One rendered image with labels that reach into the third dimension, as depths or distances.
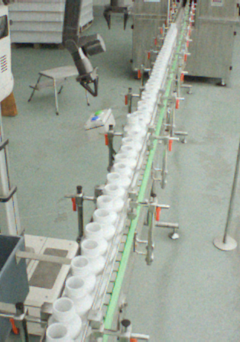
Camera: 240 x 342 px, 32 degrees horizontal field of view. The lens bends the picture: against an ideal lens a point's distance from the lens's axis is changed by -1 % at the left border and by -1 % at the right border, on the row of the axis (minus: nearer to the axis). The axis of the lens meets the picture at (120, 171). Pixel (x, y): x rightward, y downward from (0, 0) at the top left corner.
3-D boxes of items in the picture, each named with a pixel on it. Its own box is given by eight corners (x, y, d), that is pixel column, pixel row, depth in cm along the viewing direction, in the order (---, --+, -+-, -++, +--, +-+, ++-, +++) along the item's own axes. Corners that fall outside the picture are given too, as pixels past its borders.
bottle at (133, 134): (142, 174, 148) (144, 130, 140) (137, 182, 143) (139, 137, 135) (125, 171, 149) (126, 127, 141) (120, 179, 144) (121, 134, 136)
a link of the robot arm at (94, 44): (63, 27, 153) (63, 42, 148) (92, 17, 150) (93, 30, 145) (76, 51, 162) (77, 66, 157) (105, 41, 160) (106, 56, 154)
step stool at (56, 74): (59, 92, 532) (57, 60, 512) (90, 105, 493) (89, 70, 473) (27, 101, 504) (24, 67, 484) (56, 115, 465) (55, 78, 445)
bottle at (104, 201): (115, 261, 108) (115, 207, 100) (91, 259, 109) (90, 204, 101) (117, 246, 113) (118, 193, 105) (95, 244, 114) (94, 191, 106)
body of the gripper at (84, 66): (98, 70, 164) (92, 53, 161) (92, 78, 156) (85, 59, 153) (83, 75, 166) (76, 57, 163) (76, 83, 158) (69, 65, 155)
